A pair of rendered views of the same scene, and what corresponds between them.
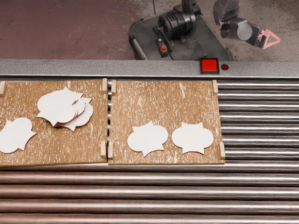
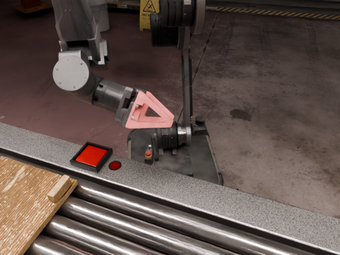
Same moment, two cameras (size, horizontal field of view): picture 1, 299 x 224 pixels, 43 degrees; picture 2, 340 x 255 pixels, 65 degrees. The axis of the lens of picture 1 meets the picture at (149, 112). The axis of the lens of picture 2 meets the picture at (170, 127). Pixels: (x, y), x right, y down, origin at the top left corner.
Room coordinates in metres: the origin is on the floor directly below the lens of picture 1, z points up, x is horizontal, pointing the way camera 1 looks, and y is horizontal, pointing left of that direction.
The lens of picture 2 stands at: (0.59, -0.60, 1.42)
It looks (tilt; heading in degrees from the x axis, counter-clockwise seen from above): 40 degrees down; 21
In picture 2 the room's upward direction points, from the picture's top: straight up
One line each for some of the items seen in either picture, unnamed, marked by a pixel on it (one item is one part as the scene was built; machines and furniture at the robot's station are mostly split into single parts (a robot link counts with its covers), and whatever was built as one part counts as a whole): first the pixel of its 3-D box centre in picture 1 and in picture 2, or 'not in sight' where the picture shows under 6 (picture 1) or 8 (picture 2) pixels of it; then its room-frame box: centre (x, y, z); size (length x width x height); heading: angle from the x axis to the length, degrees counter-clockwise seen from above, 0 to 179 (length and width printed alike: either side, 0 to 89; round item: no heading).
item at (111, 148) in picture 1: (111, 150); not in sight; (0.56, 0.13, 0.95); 0.06 x 0.02 x 0.03; 1
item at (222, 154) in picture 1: (221, 150); not in sight; (0.57, -0.26, 0.95); 0.06 x 0.02 x 0.03; 1
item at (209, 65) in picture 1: (209, 66); (92, 157); (0.96, -0.24, 0.92); 0.06 x 0.06 x 0.01; 1
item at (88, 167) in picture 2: (209, 66); (91, 156); (0.96, -0.24, 0.92); 0.08 x 0.08 x 0.02; 1
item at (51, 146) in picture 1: (52, 120); not in sight; (0.69, 0.36, 0.93); 0.41 x 0.35 x 0.02; 93
